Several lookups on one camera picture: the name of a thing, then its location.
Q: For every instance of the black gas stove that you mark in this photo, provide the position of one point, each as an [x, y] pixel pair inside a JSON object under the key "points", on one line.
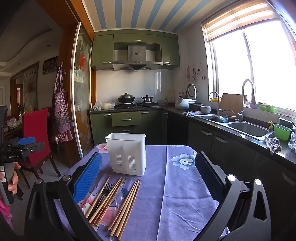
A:
{"points": [[138, 106]]}

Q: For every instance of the green sill bowls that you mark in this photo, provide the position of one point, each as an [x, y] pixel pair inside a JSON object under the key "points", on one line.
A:
{"points": [[267, 108]]}

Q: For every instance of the purple checked apron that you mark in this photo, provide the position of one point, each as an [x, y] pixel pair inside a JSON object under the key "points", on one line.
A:
{"points": [[60, 111]]}

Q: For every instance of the stainless double sink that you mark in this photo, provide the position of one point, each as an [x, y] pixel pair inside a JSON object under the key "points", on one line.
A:
{"points": [[248, 129]]}

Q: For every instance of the green open drawer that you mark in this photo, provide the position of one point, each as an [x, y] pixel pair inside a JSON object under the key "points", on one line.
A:
{"points": [[126, 119]]}

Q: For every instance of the clear jar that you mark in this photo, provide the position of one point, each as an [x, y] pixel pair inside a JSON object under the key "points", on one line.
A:
{"points": [[170, 96]]}

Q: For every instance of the black cooker inner pot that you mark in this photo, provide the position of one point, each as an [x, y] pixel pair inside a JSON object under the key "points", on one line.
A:
{"points": [[196, 107]]}

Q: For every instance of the dark crumpled cloth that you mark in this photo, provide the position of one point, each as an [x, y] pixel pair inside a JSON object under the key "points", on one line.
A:
{"points": [[272, 144]]}

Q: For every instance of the dark kitchen countertop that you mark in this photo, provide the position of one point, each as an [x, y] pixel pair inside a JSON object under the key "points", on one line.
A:
{"points": [[286, 154]]}

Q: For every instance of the wooden cutting board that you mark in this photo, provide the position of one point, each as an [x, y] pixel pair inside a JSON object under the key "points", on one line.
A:
{"points": [[231, 103]]}

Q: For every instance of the black wok with lid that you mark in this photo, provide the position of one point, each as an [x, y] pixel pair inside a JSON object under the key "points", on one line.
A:
{"points": [[126, 98]]}

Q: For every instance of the white plastic bags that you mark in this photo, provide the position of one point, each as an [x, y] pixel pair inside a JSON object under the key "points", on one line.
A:
{"points": [[105, 105]]}

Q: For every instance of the dark sauce bottles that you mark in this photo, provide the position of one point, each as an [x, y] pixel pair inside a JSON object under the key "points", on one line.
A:
{"points": [[182, 95]]}

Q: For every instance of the black rectangular container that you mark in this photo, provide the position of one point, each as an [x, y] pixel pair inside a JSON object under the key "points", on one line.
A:
{"points": [[285, 122]]}

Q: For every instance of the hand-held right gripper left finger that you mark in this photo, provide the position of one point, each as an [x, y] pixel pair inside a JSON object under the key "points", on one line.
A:
{"points": [[87, 177]]}

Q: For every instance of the person's left forearm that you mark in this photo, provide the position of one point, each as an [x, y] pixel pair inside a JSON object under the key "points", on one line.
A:
{"points": [[5, 213]]}

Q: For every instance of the painted glass sliding door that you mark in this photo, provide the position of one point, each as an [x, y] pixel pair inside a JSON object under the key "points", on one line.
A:
{"points": [[82, 115]]}

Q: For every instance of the steel range hood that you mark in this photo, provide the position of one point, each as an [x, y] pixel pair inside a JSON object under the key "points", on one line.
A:
{"points": [[136, 54]]}

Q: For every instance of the small steel pot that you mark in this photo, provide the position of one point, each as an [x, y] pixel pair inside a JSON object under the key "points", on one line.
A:
{"points": [[147, 99]]}

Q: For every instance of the black plastic fork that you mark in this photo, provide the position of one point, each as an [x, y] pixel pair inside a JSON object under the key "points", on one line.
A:
{"points": [[106, 188]]}

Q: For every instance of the white plastic utensil holder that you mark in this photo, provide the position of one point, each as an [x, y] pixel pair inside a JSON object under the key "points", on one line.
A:
{"points": [[126, 150]]}

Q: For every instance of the green wall cabinets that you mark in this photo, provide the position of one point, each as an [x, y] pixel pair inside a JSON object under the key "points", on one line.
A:
{"points": [[101, 51]]}

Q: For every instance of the white rice cooker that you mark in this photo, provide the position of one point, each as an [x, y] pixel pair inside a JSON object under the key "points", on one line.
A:
{"points": [[182, 103]]}

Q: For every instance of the kitchen window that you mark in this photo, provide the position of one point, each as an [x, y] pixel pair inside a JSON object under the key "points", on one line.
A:
{"points": [[266, 69]]}

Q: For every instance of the red covered chair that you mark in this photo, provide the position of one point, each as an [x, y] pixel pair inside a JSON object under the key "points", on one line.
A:
{"points": [[34, 129]]}

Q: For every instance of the framed calligraphy picture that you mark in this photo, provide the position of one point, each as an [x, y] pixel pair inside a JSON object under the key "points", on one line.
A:
{"points": [[30, 90]]}

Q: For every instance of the yellow pump bottle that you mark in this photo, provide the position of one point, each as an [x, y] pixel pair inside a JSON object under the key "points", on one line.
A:
{"points": [[270, 126]]}

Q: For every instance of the dark wall poster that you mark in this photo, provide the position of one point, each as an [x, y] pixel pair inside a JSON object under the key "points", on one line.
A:
{"points": [[50, 65]]}

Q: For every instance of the purple floral tablecloth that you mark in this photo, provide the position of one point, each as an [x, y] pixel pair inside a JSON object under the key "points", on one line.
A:
{"points": [[175, 197]]}

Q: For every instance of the tall steel faucet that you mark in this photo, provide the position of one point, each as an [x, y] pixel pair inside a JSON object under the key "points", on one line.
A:
{"points": [[242, 99]]}

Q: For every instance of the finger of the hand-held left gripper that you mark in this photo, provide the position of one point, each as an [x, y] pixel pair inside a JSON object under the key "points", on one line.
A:
{"points": [[37, 146], [26, 140]]}

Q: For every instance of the yellow sill tray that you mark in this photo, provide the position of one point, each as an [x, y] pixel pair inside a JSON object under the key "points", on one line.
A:
{"points": [[215, 99]]}

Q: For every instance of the white bowl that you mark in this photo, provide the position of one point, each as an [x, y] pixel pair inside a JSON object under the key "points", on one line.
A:
{"points": [[205, 109]]}

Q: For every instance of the hanging wall utensils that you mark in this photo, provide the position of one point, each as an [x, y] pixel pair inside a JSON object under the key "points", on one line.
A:
{"points": [[193, 70]]}

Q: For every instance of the small steel faucet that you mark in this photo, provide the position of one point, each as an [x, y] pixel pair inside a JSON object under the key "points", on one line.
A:
{"points": [[218, 104]]}

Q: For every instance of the striped window blind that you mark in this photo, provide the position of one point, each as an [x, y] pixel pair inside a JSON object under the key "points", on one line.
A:
{"points": [[238, 20]]}

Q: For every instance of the green plastic basin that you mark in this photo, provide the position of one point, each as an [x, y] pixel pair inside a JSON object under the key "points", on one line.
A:
{"points": [[282, 132]]}

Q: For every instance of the crumpled dish rag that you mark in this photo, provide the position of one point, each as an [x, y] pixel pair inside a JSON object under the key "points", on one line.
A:
{"points": [[190, 113]]}

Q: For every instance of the person's left hand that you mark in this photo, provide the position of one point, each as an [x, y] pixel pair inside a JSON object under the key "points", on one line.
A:
{"points": [[13, 183]]}

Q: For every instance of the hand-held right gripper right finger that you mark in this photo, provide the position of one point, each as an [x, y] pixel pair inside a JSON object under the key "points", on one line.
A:
{"points": [[209, 177]]}

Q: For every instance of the purple sill bowl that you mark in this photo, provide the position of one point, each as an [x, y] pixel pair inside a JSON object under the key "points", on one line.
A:
{"points": [[254, 105]]}

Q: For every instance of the pile of wooden chopsticks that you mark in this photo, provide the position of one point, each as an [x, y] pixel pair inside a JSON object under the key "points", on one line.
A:
{"points": [[126, 206]]}

